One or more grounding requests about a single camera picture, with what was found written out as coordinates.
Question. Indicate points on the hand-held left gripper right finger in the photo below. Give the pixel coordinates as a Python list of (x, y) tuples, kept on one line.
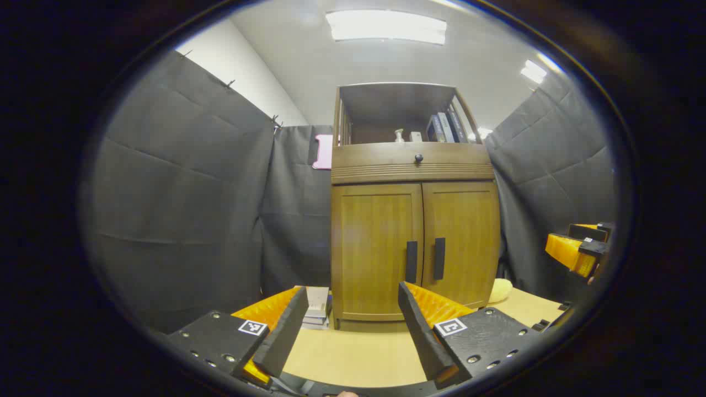
[(424, 336)]

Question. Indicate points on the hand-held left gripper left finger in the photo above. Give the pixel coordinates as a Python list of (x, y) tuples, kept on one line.
[(284, 336)]

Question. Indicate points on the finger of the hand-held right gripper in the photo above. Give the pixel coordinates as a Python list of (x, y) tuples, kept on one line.
[(568, 251), (587, 231)]

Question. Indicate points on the wooden shoe cabinet door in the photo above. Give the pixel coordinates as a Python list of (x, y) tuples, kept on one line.
[(469, 242), (369, 248)]

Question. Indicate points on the wooden double-door shoe cabinet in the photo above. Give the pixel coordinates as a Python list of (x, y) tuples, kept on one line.
[(411, 165)]

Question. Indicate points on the wooden cabinet drawer black knob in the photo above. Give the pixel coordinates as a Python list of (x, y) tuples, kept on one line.
[(386, 160)]

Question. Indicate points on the thin white book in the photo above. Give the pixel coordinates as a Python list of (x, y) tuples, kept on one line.
[(315, 326)]

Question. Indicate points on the beige cover book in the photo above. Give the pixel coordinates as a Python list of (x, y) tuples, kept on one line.
[(317, 300)]

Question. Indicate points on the yellow fluffy pad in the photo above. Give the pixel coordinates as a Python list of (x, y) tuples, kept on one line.
[(499, 290)]

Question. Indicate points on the black backdrop cloth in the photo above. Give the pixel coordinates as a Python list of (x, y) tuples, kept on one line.
[(182, 209)]

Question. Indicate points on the light grey spine book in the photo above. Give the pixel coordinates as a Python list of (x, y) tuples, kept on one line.
[(445, 128)]

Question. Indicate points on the blue spine book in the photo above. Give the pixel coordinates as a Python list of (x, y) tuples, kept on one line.
[(433, 129)]

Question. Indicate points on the small white box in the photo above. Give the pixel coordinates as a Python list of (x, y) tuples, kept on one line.
[(416, 137)]

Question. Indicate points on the small white pump bottle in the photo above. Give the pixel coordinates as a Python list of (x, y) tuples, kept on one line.
[(399, 137)]

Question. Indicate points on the large ceiling light panel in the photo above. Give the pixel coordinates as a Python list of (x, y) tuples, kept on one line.
[(386, 26)]

